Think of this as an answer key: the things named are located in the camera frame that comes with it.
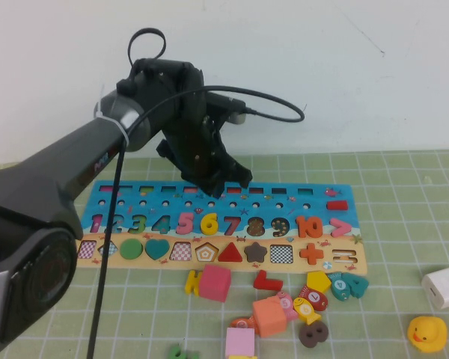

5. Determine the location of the brown number eight piece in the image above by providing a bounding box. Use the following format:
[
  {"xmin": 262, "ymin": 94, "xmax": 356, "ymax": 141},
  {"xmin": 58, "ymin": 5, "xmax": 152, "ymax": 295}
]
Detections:
[{"xmin": 298, "ymin": 320, "xmax": 329, "ymax": 349}]

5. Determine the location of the short black looped cable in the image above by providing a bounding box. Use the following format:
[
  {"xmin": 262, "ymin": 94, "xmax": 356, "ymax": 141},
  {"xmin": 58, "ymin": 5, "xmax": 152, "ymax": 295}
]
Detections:
[{"xmin": 128, "ymin": 28, "xmax": 168, "ymax": 76}]

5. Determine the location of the green checkered tablecloth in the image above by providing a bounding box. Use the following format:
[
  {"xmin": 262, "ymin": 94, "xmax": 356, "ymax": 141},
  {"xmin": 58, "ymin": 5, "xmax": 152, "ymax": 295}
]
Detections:
[{"xmin": 0, "ymin": 149, "xmax": 449, "ymax": 359}]

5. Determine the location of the pink number five piece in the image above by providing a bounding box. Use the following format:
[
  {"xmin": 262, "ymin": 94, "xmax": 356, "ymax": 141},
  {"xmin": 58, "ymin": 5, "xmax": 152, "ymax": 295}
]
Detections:
[{"xmin": 176, "ymin": 212, "xmax": 195, "ymax": 235}]

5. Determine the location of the red number seven piece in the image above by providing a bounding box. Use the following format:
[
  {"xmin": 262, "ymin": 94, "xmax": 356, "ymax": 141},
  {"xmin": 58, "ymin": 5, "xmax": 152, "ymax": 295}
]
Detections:
[{"xmin": 253, "ymin": 269, "xmax": 284, "ymax": 292}]

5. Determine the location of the number shape puzzle board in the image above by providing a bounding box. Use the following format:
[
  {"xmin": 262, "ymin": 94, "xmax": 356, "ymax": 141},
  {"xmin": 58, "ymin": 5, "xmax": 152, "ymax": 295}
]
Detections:
[{"xmin": 76, "ymin": 182, "xmax": 368, "ymax": 277}]

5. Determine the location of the teal wooden fish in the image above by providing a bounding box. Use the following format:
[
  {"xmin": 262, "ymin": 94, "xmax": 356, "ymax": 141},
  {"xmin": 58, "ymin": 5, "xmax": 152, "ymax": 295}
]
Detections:
[{"xmin": 327, "ymin": 271, "xmax": 351, "ymax": 301}]

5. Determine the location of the yellow number six piece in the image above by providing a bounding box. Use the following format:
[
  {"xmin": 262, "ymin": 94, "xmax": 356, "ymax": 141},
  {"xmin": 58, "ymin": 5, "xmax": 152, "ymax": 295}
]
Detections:
[{"xmin": 201, "ymin": 212, "xmax": 220, "ymax": 236}]

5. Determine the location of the light pink wooden cube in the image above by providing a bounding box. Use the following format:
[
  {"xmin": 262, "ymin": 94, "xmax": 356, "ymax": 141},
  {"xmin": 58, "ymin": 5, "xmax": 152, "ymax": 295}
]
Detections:
[{"xmin": 225, "ymin": 327, "xmax": 257, "ymax": 357}]

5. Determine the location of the orange number ten piece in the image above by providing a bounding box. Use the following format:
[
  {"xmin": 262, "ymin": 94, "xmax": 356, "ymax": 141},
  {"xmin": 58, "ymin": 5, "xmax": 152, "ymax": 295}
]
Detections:
[{"xmin": 295, "ymin": 215, "xmax": 324, "ymax": 239}]

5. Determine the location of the magenta wooden cube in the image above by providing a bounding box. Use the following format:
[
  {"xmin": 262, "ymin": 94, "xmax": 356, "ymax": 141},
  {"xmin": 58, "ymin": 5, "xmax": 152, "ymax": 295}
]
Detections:
[{"xmin": 198, "ymin": 263, "xmax": 233, "ymax": 302}]

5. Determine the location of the pink greater-than sign piece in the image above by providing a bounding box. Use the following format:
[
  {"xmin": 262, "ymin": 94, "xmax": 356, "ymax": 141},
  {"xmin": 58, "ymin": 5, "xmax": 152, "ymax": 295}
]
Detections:
[{"xmin": 329, "ymin": 218, "xmax": 352, "ymax": 239}]

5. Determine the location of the white zip tie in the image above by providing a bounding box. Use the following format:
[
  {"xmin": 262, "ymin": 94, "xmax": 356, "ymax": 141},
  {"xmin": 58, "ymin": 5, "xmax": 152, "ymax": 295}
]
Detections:
[{"xmin": 94, "ymin": 100, "xmax": 130, "ymax": 147}]

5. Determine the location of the yellow rubber duck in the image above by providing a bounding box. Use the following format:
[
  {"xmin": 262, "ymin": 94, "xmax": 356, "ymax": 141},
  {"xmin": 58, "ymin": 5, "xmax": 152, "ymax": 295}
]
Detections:
[{"xmin": 406, "ymin": 316, "xmax": 448, "ymax": 352}]

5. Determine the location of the red triangle piece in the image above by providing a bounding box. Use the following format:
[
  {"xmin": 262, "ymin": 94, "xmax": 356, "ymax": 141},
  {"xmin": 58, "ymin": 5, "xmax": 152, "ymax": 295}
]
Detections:
[{"xmin": 217, "ymin": 242, "xmax": 246, "ymax": 263}]

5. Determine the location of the yellow pentagon piece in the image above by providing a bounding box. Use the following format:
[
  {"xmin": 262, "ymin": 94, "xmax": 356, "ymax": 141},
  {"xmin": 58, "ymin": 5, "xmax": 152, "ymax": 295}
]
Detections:
[{"xmin": 306, "ymin": 270, "xmax": 333, "ymax": 295}]

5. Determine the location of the orange plus sign piece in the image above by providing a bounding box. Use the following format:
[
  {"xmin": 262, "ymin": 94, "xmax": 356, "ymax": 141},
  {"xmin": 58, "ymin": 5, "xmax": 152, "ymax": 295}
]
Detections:
[{"xmin": 299, "ymin": 242, "xmax": 325, "ymax": 266}]

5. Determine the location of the white USB wall charger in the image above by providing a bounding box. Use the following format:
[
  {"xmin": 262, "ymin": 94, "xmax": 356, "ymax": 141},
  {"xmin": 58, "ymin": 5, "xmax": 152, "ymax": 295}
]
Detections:
[{"xmin": 421, "ymin": 265, "xmax": 449, "ymax": 310}]

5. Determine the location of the teal number four piece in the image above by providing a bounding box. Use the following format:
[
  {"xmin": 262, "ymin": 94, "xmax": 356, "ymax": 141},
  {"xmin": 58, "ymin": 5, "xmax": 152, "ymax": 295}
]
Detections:
[{"xmin": 343, "ymin": 272, "xmax": 370, "ymax": 299}]

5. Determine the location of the orange wooden cube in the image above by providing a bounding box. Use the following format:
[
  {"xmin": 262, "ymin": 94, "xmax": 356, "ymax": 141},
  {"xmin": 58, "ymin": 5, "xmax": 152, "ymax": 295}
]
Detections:
[{"xmin": 252, "ymin": 297, "xmax": 288, "ymax": 337}]

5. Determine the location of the green number piece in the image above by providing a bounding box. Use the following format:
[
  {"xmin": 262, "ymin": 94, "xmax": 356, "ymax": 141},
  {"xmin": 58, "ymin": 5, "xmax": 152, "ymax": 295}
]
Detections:
[{"xmin": 168, "ymin": 344, "xmax": 201, "ymax": 359}]

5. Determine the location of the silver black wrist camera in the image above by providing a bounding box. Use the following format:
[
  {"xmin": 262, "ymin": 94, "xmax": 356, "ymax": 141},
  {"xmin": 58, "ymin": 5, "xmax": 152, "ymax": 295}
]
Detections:
[{"xmin": 205, "ymin": 91, "xmax": 247, "ymax": 126}]

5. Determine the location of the pink wooden fish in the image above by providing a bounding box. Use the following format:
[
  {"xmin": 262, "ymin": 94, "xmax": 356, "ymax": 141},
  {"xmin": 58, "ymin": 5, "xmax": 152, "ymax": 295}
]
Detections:
[{"xmin": 275, "ymin": 291, "xmax": 299, "ymax": 321}]

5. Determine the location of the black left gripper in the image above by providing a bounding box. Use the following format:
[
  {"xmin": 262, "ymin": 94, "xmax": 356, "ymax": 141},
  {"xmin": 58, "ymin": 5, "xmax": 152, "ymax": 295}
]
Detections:
[{"xmin": 156, "ymin": 108, "xmax": 254, "ymax": 199}]

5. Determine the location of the yellow number one piece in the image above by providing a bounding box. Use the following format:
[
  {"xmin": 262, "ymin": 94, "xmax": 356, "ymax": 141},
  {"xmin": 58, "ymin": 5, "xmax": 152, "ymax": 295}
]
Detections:
[{"xmin": 184, "ymin": 269, "xmax": 204, "ymax": 297}]

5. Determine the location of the yellow wooden fish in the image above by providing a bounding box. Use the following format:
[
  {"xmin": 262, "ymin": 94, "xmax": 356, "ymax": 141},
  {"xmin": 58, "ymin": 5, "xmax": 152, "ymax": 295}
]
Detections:
[{"xmin": 292, "ymin": 295, "xmax": 322, "ymax": 325}]

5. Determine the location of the green circle piece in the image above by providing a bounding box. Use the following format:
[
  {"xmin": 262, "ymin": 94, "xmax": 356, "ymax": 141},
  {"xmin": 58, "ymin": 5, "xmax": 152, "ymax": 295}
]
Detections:
[{"xmin": 119, "ymin": 239, "xmax": 144, "ymax": 261}]

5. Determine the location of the orange wooden fish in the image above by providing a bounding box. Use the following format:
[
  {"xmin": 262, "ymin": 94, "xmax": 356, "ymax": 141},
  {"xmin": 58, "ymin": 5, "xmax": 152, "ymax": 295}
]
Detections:
[{"xmin": 228, "ymin": 316, "xmax": 257, "ymax": 332}]

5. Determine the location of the red wooden fish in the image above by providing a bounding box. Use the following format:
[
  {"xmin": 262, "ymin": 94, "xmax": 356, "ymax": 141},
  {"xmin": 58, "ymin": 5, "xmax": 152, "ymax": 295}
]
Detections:
[{"xmin": 297, "ymin": 284, "xmax": 329, "ymax": 311}]

